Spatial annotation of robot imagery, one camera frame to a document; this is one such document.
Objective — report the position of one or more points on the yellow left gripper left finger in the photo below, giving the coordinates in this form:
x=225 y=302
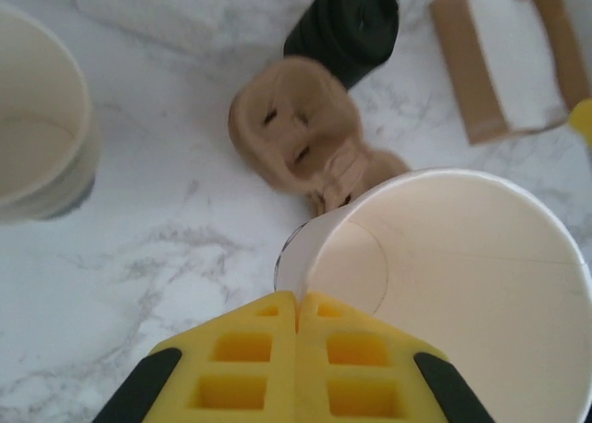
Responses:
x=240 y=358

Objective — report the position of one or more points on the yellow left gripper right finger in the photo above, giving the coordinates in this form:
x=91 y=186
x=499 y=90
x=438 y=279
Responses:
x=356 y=363

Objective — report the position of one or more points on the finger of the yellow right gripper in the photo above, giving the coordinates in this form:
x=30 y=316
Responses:
x=583 y=122

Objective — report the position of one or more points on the white printed paper cup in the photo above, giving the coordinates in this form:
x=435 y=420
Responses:
x=439 y=256

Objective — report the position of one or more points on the brown pulp cup carrier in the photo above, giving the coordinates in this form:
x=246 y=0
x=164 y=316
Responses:
x=287 y=117

